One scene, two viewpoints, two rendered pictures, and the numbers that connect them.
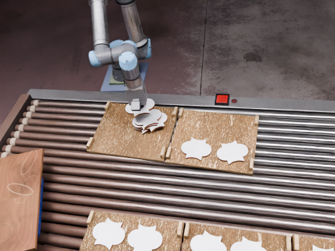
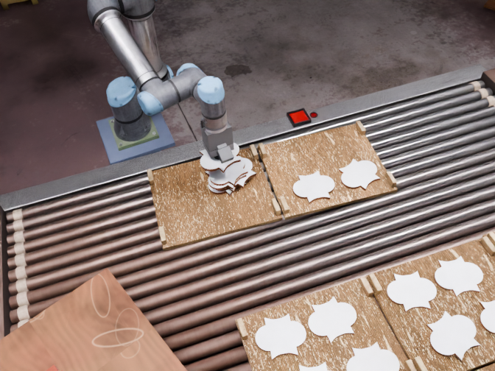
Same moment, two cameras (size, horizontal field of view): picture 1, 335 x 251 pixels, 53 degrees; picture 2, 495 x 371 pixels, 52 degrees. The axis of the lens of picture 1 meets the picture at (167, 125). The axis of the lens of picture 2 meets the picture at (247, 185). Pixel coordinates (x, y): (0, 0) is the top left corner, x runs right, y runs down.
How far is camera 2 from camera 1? 0.73 m
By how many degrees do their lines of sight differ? 22
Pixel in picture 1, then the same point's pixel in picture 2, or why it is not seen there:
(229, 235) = (423, 267)
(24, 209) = (149, 361)
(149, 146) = (250, 207)
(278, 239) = (474, 246)
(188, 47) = not seen: hidden behind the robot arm
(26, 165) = (99, 301)
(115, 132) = (188, 207)
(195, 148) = (313, 185)
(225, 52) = not seen: hidden behind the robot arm
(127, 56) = (212, 82)
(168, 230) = (351, 296)
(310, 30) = (288, 18)
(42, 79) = not seen: outside the picture
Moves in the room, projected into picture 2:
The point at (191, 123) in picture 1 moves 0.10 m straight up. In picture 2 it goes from (283, 158) to (283, 140)
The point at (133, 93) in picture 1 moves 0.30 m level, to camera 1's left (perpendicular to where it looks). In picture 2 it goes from (218, 138) to (135, 185)
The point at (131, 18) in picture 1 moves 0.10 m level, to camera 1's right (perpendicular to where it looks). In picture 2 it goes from (149, 37) to (173, 26)
